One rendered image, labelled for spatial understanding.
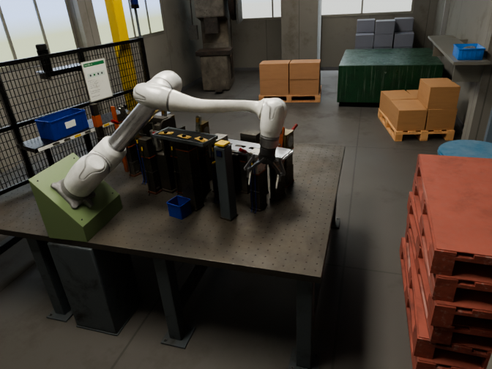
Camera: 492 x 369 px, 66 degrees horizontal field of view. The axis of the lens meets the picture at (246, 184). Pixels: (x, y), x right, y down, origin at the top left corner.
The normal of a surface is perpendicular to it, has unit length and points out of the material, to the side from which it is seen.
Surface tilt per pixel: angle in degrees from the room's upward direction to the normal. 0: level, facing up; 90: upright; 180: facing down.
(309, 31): 90
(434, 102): 90
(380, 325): 0
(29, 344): 0
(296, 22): 90
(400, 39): 90
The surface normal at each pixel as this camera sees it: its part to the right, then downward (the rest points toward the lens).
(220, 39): -0.08, 0.46
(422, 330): -0.06, -0.89
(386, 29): -0.30, 0.45
